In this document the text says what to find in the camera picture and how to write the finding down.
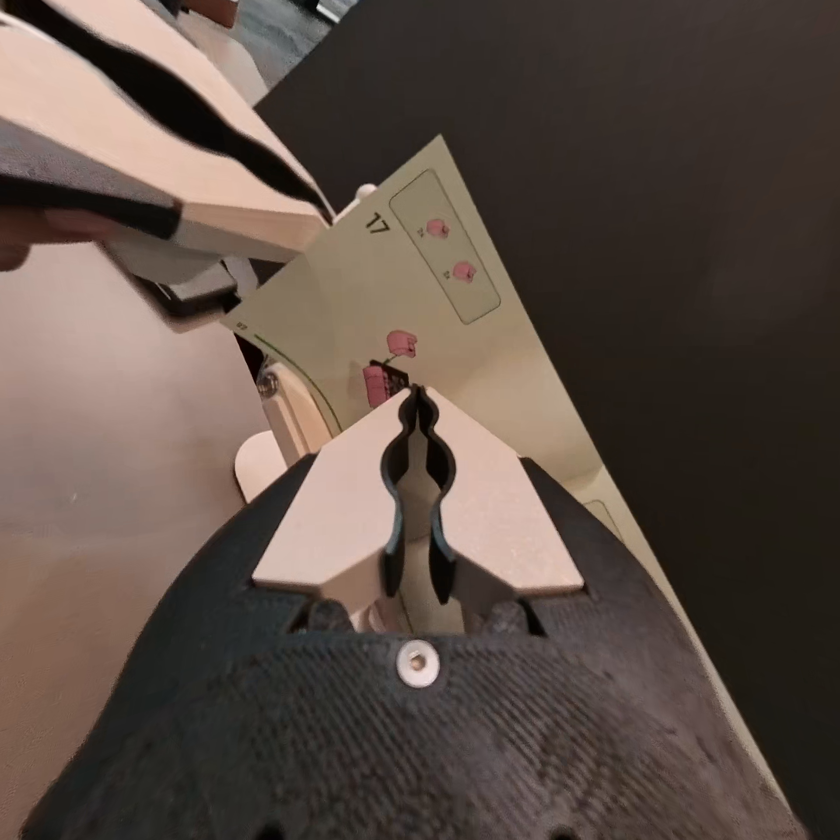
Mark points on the open instruction booklet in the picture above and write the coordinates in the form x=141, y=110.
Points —
x=394, y=295

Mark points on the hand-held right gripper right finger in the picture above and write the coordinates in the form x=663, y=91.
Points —
x=505, y=518

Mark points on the white book stand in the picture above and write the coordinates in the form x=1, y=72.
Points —
x=262, y=459

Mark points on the person's left hand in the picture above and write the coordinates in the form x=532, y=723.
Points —
x=26, y=229

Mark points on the black panel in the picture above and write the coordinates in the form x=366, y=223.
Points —
x=656, y=262

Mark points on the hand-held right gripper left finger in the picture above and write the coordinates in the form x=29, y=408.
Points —
x=328, y=518

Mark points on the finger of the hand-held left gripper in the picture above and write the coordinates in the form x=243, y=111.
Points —
x=131, y=164
x=197, y=72

